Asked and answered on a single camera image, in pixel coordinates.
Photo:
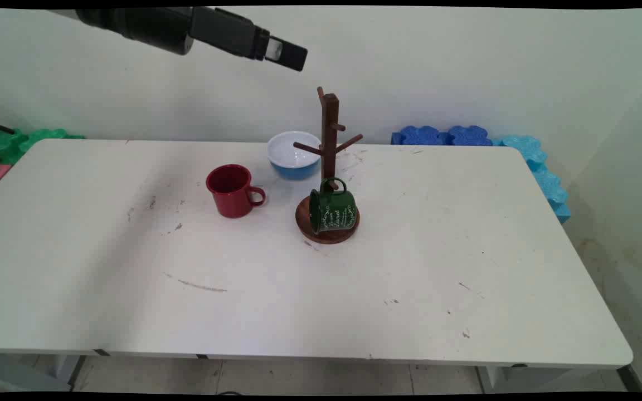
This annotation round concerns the blue bowl white inside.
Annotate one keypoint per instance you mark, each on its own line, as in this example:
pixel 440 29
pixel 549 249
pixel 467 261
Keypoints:
pixel 294 153

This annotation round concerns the white table leg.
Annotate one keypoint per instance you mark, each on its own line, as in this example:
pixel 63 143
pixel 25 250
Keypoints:
pixel 31 370

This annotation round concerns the dark blue foam mat tile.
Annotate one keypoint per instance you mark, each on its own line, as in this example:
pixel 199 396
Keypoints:
pixel 418 135
pixel 468 135

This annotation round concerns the red enamel mug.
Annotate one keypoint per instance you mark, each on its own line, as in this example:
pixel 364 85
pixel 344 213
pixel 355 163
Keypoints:
pixel 232 192

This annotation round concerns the light blue foam mat tile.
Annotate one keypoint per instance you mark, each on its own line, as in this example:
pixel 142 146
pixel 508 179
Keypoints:
pixel 552 192
pixel 524 147

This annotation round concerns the green enamel mug white print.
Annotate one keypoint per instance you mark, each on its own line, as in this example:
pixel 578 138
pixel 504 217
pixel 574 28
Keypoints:
pixel 335 210

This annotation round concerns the dark wooden mug tree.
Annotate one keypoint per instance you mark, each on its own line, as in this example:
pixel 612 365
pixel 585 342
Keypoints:
pixel 330 128

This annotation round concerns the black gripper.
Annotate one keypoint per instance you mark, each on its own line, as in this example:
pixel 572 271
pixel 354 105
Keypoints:
pixel 226 33

